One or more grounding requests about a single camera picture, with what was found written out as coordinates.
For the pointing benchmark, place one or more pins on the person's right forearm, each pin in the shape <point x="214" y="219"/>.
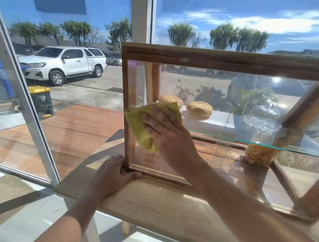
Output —
<point x="244" y="207"/>

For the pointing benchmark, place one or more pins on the grey metal door frame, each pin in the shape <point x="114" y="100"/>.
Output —
<point x="30" y="117"/>

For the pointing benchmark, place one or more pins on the person's right middle finger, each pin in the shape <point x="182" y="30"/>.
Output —
<point x="152" y="128"/>

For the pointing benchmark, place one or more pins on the red motorcycle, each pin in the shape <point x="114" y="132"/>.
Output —
<point x="183" y="93"/>

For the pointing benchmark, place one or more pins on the brown door mat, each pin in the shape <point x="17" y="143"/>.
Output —
<point x="12" y="194"/>

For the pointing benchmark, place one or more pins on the silver car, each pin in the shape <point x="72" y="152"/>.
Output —
<point x="112" y="59"/>

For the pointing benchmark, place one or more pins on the black bin with yellow lid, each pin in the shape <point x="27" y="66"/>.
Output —
<point x="41" y="101"/>

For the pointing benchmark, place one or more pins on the white pickup truck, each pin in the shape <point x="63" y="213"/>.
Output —
<point x="67" y="62"/>

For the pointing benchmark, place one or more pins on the person's left forearm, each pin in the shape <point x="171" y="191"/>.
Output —
<point x="72" y="219"/>

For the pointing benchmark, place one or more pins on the wooden glass display case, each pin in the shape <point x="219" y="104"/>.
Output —
<point x="199" y="59"/>

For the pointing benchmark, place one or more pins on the glass shelf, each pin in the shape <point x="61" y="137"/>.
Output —
<point x="259" y="144"/>

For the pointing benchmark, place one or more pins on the person's left hand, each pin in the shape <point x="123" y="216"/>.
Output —
<point x="112" y="177"/>

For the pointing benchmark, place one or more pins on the sesame bun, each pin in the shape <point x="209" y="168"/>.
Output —
<point x="170" y="99"/>
<point x="199" y="108"/>

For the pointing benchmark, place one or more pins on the yellow cleaning cloth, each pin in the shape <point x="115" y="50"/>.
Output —
<point x="135" y="124"/>

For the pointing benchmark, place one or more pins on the clear glass dome cover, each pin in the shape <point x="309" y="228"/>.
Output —
<point x="261" y="117"/>

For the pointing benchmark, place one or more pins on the white window pillar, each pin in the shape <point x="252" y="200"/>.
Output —
<point x="140" y="22"/>

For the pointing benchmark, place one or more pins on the person's right little finger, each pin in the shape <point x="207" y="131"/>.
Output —
<point x="162" y="111"/>

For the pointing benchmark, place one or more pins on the wooden table leg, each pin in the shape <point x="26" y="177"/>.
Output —
<point x="125" y="227"/>

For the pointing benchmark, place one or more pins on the row of green trees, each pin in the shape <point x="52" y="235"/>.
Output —
<point x="224" y="37"/>

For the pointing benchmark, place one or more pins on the person's left thumb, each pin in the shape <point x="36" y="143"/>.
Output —
<point x="133" y="176"/>

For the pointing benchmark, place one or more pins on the dark motorcycle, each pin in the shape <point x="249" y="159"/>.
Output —
<point x="209" y="94"/>

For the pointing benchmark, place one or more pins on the jar of yellow snacks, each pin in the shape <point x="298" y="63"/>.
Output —
<point x="259" y="155"/>

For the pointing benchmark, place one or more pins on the person's right hand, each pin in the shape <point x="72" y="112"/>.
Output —
<point x="172" y="142"/>

